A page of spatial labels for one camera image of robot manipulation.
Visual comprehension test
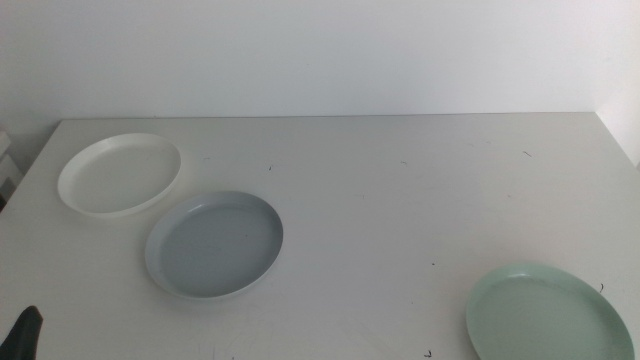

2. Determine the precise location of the white shallow bowl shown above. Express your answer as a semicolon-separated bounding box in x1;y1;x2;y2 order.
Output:
56;132;183;219

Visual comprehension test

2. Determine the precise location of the grey-blue shallow bowl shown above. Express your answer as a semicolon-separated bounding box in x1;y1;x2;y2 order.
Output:
144;190;285;301

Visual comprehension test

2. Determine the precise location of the pale green shallow bowl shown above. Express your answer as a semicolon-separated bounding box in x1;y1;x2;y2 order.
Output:
465;263;636;360

